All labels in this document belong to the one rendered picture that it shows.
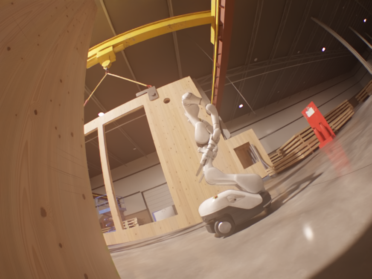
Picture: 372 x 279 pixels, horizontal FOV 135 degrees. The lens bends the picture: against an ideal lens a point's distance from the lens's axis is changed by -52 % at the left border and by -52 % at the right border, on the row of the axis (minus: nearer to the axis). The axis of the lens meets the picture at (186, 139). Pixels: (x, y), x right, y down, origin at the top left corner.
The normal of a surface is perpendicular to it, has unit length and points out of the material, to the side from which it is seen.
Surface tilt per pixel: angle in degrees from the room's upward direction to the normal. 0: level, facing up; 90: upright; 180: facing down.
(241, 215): 90
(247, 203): 90
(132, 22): 180
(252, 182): 90
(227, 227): 90
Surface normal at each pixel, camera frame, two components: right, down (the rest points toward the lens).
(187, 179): -0.15, -0.38
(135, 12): 0.38, 0.83
